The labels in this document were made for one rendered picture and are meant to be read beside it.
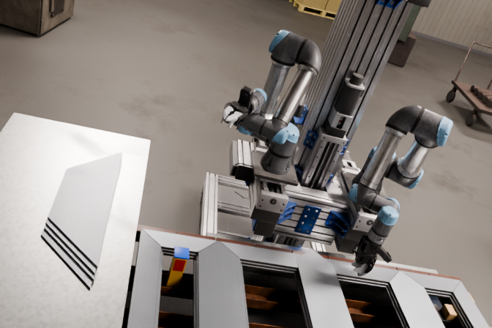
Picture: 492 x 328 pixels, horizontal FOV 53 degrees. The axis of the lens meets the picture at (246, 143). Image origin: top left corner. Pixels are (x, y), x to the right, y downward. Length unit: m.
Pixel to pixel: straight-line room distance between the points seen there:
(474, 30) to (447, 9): 0.94
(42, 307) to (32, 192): 0.52
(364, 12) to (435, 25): 10.76
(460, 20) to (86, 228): 12.15
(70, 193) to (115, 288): 0.44
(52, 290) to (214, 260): 0.74
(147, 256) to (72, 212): 0.38
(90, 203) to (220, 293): 0.60
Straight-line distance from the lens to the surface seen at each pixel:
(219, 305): 1.92
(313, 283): 2.17
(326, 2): 11.08
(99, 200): 1.87
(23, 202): 1.87
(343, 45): 2.35
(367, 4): 2.32
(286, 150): 2.33
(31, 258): 1.67
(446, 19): 13.11
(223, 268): 2.06
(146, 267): 1.97
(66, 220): 1.77
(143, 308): 1.84
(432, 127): 2.12
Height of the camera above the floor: 2.23
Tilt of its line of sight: 28 degrees down
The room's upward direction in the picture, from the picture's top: 19 degrees clockwise
